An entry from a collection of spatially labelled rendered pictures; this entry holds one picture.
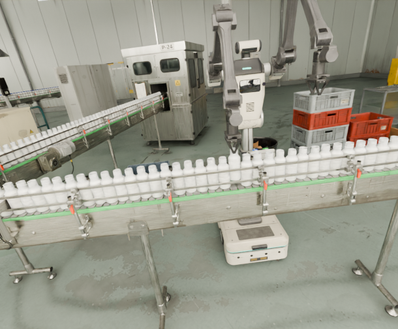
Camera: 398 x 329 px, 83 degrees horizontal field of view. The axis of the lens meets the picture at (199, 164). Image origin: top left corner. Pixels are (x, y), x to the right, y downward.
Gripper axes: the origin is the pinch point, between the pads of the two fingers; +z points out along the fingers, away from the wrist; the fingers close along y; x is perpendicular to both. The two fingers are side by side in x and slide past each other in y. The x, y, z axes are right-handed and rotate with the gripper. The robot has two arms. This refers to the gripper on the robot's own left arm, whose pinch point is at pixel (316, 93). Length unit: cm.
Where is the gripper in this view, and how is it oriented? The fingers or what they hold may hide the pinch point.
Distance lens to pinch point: 135.8
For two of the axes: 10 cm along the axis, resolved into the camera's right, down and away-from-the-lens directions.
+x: -9.9, 1.3, -0.3
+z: 1.1, 9.1, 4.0
